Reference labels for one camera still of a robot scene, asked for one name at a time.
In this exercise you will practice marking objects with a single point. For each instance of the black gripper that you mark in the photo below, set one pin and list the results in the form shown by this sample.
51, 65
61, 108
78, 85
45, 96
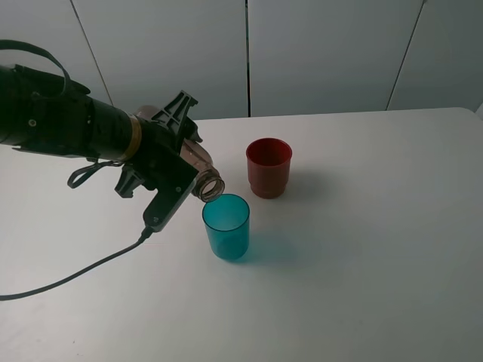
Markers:
161, 140

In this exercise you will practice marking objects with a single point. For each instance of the clear brownish plastic bottle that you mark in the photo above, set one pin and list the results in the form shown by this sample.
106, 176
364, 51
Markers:
209, 184

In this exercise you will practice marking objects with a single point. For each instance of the teal translucent plastic cup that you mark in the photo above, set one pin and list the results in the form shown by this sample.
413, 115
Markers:
227, 223

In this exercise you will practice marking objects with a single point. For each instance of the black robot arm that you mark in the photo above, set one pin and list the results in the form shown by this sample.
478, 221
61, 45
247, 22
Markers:
37, 116

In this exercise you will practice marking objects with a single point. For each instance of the red plastic cup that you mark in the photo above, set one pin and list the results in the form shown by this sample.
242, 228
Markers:
269, 161

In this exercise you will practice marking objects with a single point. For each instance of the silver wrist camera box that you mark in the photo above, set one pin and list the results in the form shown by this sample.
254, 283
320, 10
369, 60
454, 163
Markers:
173, 192

